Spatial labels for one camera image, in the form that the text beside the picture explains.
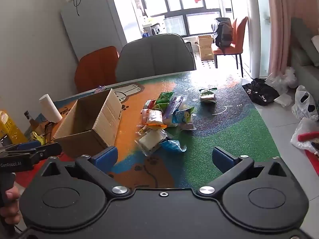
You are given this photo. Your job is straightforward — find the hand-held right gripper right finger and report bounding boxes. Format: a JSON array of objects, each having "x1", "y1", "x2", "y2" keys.
[{"x1": 198, "y1": 146, "x2": 289, "y2": 195}]

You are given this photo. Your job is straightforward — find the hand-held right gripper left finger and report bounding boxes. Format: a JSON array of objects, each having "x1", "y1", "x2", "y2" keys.
[{"x1": 40, "y1": 146, "x2": 131, "y2": 195}]

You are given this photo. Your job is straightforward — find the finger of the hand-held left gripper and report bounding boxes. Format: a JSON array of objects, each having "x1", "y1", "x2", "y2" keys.
[
  {"x1": 0, "y1": 141, "x2": 42, "y2": 153},
  {"x1": 5, "y1": 143, "x2": 63, "y2": 165}
]

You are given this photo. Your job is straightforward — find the blue green cartoon snack packet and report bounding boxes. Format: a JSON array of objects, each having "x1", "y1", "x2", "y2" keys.
[{"x1": 172, "y1": 107, "x2": 195, "y2": 130}]

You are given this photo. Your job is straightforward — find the orange snack packet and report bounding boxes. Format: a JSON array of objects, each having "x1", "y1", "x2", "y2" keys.
[{"x1": 146, "y1": 110, "x2": 166, "y2": 130}]

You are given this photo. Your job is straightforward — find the green and white snack packet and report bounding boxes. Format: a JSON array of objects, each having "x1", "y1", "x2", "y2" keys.
[{"x1": 199, "y1": 88, "x2": 218, "y2": 104}]

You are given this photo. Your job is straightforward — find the red snack packet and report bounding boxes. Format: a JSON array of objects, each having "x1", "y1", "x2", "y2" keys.
[{"x1": 142, "y1": 100, "x2": 157, "y2": 125}]

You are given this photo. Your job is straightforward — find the purple snack packet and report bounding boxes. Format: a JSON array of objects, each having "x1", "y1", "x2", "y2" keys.
[{"x1": 162, "y1": 95, "x2": 188, "y2": 127}]

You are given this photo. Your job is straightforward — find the person's left hand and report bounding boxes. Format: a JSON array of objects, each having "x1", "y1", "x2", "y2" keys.
[{"x1": 1, "y1": 187, "x2": 22, "y2": 226}]

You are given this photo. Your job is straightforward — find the glass bottle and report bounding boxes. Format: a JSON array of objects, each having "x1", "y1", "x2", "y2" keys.
[{"x1": 24, "y1": 111, "x2": 41, "y2": 135}]

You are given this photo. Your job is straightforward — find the yellow crate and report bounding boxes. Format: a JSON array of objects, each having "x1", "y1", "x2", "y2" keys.
[{"x1": 0, "y1": 111, "x2": 28, "y2": 145}]

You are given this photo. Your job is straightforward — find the white paper towel roll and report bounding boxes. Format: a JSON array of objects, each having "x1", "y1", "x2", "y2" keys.
[{"x1": 38, "y1": 94, "x2": 63, "y2": 124}]

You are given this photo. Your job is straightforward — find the clear bag with red contents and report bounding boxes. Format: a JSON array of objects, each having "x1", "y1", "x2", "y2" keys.
[{"x1": 290, "y1": 118, "x2": 319, "y2": 155}]

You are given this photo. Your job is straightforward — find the orange dining chair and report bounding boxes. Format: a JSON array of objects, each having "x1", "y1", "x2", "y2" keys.
[
  {"x1": 211, "y1": 16, "x2": 249, "y2": 78},
  {"x1": 74, "y1": 46, "x2": 120, "y2": 93}
]

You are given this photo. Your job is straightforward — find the crumpled white plastic bag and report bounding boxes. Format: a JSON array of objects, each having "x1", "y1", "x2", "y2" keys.
[{"x1": 265, "y1": 67, "x2": 299, "y2": 89}]

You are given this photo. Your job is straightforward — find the white bag with black contents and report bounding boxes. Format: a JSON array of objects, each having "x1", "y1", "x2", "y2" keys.
[{"x1": 291, "y1": 85, "x2": 319, "y2": 121}]

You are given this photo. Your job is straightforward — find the small cardboard box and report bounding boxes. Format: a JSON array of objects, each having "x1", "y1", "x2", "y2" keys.
[{"x1": 195, "y1": 35, "x2": 215, "y2": 61}]

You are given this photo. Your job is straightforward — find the grey upholstered chair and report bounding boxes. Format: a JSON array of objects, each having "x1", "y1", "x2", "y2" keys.
[{"x1": 115, "y1": 33, "x2": 196, "y2": 82}]

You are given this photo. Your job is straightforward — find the grey backpack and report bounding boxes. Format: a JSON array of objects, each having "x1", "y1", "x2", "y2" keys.
[{"x1": 211, "y1": 17, "x2": 234, "y2": 49}]

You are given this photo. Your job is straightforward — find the grey sofa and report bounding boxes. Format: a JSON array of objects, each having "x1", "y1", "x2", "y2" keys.
[{"x1": 288, "y1": 17, "x2": 319, "y2": 88}]

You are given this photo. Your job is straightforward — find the white refrigerator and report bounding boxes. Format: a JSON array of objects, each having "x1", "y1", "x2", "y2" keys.
[{"x1": 60, "y1": 0, "x2": 140, "y2": 61}]

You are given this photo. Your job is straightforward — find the white pillow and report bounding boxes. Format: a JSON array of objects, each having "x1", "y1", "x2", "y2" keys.
[{"x1": 311, "y1": 35, "x2": 319, "y2": 68}]

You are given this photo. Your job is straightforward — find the pink curtain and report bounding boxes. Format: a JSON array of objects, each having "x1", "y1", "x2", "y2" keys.
[{"x1": 265, "y1": 0, "x2": 319, "y2": 80}]

